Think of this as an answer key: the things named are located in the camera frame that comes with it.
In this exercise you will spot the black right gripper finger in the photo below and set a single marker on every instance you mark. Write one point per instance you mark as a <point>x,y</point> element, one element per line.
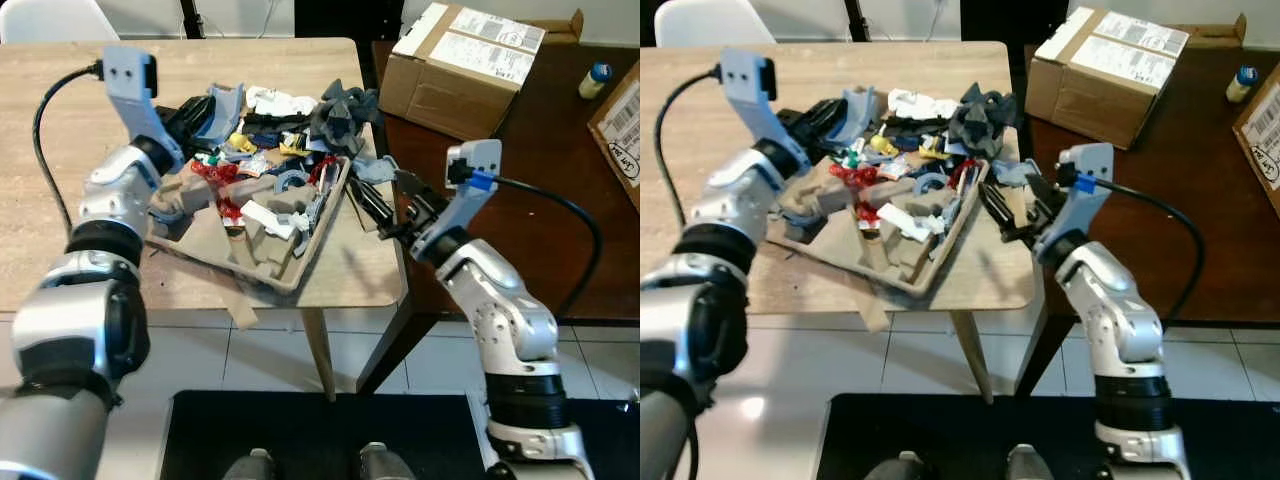
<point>997,212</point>
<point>410,183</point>
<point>368,208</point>
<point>1033,185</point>

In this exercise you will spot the tan cardboard scrap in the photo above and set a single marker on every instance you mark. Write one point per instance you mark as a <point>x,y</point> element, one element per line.
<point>1016,208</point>

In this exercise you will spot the moulded pulp tray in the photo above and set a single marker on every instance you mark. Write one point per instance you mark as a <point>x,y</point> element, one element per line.
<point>900,272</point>
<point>270,270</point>

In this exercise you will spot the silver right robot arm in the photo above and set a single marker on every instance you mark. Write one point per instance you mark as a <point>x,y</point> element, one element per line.
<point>500,300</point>
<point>1110,310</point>

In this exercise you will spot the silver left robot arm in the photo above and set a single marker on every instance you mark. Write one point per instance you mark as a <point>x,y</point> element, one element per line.
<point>110,195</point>
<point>745,195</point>

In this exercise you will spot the blue grey plastic piece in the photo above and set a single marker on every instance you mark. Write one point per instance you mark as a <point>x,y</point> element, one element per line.
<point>228,105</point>
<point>862,105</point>

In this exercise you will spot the red crumpled wrapper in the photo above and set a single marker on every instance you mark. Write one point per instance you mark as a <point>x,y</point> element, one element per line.
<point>210,172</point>
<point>848,178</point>

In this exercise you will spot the yellow plastic scrap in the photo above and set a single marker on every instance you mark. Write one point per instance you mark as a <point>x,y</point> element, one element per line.
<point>240,142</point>
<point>880,145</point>

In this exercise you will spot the dark grey foam piece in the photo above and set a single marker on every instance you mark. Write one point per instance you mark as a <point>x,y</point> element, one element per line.
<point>340,120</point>
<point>980,122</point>

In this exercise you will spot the light wooden table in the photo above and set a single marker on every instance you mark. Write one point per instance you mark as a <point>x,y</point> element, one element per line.
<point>880,62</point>
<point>250,60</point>

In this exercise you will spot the white plastic piece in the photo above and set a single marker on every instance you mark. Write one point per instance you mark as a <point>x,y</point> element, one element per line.
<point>905,222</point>
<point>265,217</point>

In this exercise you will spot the small labelled cardboard box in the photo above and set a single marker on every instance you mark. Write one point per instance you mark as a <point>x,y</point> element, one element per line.
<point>440,95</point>
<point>1085,100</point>

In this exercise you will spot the white plastic wrapper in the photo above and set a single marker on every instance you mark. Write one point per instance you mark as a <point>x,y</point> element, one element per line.
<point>920,100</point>
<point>280,98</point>

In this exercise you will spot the black tripod stand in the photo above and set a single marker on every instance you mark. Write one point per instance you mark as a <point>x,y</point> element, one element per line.
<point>193,20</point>
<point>857,20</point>

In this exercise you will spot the white chair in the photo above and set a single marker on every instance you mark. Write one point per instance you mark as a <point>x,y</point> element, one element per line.
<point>50,20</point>
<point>705,22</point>

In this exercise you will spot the brown tape strip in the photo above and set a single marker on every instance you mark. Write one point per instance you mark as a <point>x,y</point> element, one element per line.
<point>873,315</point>
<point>240,312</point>

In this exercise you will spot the large brown cardboard box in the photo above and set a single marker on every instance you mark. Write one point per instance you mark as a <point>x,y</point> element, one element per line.
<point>1262,140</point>
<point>620,130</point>

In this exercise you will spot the small bottle with blue cap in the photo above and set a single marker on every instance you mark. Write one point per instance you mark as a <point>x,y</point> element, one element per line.
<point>1243,88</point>
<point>595,85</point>

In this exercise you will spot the black floor mat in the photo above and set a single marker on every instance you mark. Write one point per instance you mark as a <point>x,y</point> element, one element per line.
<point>320,430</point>
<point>960,435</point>

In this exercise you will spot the grey robot left leg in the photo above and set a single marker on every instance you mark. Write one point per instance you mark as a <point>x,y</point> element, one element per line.
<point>248,465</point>
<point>895,467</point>

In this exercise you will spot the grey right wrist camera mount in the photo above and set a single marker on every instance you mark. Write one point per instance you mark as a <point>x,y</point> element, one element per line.
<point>1098,160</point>
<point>485,155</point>

